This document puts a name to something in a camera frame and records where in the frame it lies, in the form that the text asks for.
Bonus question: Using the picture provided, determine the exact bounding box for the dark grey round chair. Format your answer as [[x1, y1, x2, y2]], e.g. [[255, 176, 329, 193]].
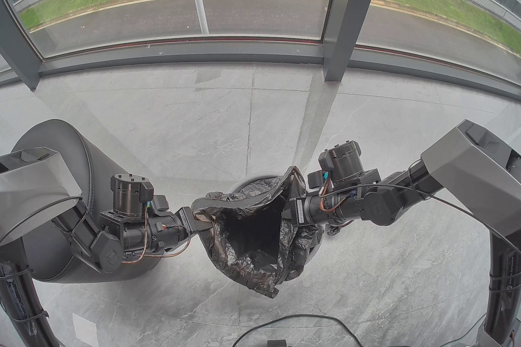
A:
[[8, 118, 164, 283]]

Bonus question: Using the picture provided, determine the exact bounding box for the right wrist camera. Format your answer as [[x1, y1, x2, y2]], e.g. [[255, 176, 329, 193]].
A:
[[307, 170, 331, 190]]

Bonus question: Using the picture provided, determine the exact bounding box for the grey trash bin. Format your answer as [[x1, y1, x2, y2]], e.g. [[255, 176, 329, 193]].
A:
[[227, 173, 325, 265]]

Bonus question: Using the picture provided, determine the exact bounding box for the black cable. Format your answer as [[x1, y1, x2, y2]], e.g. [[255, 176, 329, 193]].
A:
[[407, 159, 521, 248], [238, 314, 360, 347], [0, 195, 87, 242]]

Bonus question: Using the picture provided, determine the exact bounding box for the black plastic bag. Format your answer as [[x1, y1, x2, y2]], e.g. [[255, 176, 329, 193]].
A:
[[190, 166, 340, 299]]

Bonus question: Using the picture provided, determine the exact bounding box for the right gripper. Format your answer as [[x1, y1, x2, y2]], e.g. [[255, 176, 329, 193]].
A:
[[289, 191, 366, 227]]

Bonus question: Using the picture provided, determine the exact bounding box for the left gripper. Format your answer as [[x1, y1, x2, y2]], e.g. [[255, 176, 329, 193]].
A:
[[121, 206, 213, 256]]

